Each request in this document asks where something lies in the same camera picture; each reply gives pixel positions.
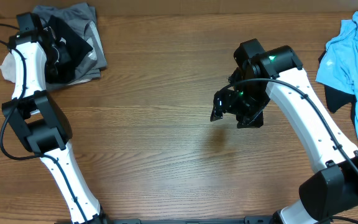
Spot black t-shirt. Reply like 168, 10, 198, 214
46, 16, 93, 84

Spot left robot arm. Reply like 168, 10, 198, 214
2, 12, 110, 223

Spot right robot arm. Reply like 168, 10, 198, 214
211, 39, 358, 224

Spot folded grey shorts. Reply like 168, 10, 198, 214
33, 2, 107, 91

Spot white cloth under shorts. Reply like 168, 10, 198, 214
0, 53, 16, 83

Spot black garment under blue shirt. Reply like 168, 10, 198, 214
316, 50, 357, 127

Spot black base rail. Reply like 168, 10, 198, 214
87, 216, 275, 224

